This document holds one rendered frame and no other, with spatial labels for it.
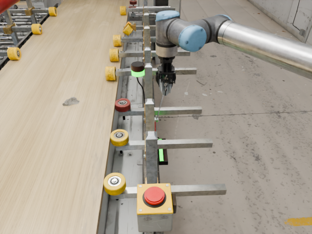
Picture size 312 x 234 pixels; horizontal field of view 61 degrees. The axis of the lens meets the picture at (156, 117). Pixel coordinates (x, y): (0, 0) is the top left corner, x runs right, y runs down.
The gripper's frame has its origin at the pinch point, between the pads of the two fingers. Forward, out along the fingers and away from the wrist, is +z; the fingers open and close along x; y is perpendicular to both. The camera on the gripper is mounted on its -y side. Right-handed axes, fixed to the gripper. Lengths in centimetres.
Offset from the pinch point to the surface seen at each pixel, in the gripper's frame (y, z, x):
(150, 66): -2.1, -12.6, -6.8
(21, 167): 34, 11, -57
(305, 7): -325, 52, 249
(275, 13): -415, 87, 247
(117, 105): -5.1, 10.1, -23.7
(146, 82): -1.7, -4.5, -8.5
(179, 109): -6.5, 14.8, 8.4
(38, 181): 41, 11, -49
